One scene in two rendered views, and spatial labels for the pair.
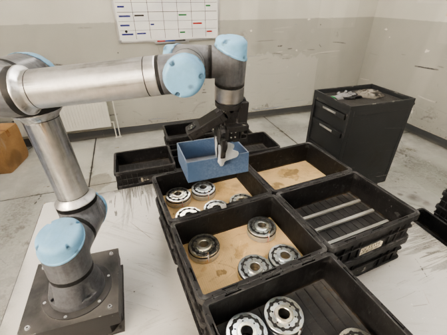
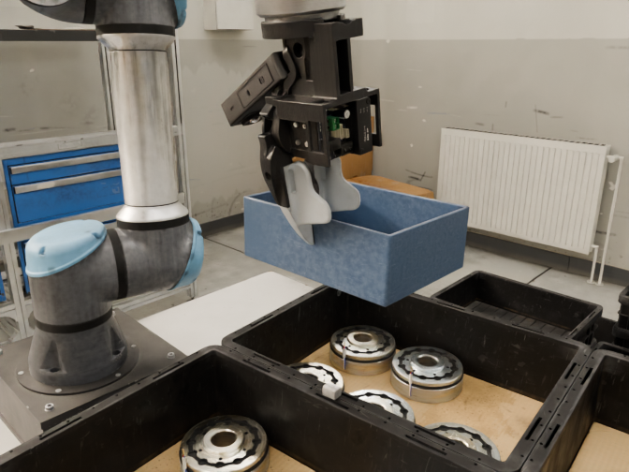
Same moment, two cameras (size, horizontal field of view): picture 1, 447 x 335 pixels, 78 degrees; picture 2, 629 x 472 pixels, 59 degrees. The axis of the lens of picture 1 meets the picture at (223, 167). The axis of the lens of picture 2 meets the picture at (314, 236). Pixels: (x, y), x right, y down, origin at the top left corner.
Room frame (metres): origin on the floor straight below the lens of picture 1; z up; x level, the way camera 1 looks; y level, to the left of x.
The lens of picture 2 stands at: (0.47, -0.46, 1.30)
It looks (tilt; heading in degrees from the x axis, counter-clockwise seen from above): 19 degrees down; 62
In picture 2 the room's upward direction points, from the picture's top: straight up
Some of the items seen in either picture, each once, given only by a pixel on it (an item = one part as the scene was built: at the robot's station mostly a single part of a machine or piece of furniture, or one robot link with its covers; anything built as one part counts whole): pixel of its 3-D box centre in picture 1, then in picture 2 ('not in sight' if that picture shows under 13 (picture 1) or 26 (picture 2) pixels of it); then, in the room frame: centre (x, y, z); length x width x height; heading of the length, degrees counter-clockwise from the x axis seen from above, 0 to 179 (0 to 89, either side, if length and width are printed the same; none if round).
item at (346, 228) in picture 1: (340, 215); not in sight; (0.77, -0.43, 0.87); 0.40 x 0.30 x 0.11; 114
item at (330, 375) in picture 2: (189, 216); (306, 383); (0.78, 0.13, 0.86); 0.10 x 0.10 x 0.01
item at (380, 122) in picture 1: (349, 143); not in sight; (2.19, -1.12, 0.45); 0.60 x 0.45 x 0.90; 108
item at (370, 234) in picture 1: (344, 205); not in sight; (0.77, -0.43, 0.92); 0.40 x 0.30 x 0.02; 114
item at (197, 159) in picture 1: (211, 156); (353, 231); (0.79, 0.04, 1.10); 0.20 x 0.15 x 0.07; 110
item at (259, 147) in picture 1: (247, 166); not in sight; (1.94, -0.20, 0.37); 0.40 x 0.30 x 0.45; 108
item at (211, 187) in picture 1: (203, 188); (427, 365); (0.96, 0.09, 0.86); 0.10 x 0.10 x 0.01
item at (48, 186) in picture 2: not in sight; (101, 211); (0.76, 2.07, 0.60); 0.72 x 0.03 x 0.56; 18
